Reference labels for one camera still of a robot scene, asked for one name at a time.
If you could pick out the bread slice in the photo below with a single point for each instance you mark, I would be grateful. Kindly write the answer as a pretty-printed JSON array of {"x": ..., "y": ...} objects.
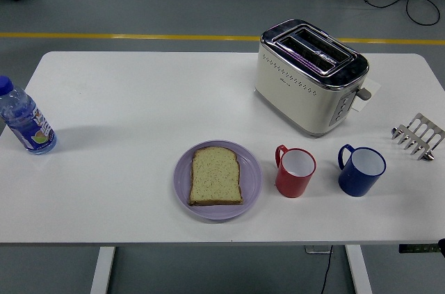
[{"x": 215, "y": 177}]

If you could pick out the clear blue-capped water bottle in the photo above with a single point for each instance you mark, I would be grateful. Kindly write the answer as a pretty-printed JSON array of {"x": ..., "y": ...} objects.
[{"x": 24, "y": 120}]

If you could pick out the silver toast rack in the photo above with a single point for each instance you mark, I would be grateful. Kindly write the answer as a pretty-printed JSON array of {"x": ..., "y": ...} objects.
[{"x": 422, "y": 134}]

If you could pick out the purple plate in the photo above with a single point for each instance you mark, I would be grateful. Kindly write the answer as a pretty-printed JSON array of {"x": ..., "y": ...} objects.
[{"x": 251, "y": 183}]

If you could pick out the white table leg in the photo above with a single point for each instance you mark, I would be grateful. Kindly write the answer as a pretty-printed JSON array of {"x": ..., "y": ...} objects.
[
  {"x": 358, "y": 269},
  {"x": 102, "y": 269}
]

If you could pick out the grey table bracket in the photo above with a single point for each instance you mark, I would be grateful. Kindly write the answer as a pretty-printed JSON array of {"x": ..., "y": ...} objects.
[{"x": 316, "y": 249}]

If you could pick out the cream chrome toaster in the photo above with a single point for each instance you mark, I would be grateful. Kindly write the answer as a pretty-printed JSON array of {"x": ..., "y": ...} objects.
[{"x": 295, "y": 99}]

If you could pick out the red cup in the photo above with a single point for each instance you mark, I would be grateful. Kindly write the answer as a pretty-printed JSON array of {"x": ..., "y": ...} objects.
[{"x": 292, "y": 184}]

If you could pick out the dark table control panel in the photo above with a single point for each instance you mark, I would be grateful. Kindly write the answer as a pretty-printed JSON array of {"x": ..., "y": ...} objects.
[{"x": 417, "y": 248}]

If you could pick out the blue cup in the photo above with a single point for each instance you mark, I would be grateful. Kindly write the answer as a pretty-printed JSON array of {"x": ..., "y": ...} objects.
[{"x": 358, "y": 183}]

